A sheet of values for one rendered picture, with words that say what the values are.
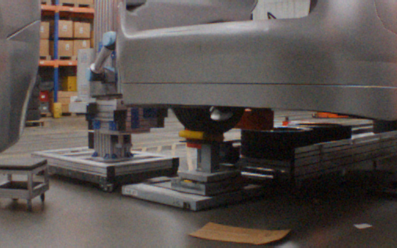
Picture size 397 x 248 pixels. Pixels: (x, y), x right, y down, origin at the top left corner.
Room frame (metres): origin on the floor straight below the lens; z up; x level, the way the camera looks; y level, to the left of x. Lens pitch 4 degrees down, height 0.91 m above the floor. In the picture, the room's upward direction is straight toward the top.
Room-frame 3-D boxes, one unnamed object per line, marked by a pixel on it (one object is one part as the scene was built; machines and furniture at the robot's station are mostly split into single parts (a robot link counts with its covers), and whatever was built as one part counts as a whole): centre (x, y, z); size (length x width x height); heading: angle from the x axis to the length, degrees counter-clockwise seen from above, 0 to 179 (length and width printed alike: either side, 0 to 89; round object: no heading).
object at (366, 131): (6.90, -2.55, 0.20); 1.00 x 0.86 x 0.39; 136
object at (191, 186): (4.38, -0.11, 0.13); 0.50 x 0.36 x 0.10; 136
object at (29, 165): (4.02, 1.32, 0.17); 0.43 x 0.36 x 0.34; 176
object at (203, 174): (4.38, -0.11, 0.32); 0.40 x 0.30 x 0.28; 136
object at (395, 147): (5.65, -1.34, 0.14); 2.47 x 0.85 x 0.27; 136
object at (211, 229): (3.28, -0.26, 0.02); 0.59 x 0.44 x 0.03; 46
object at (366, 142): (5.37, -1.63, 0.28); 2.47 x 0.06 x 0.22; 136
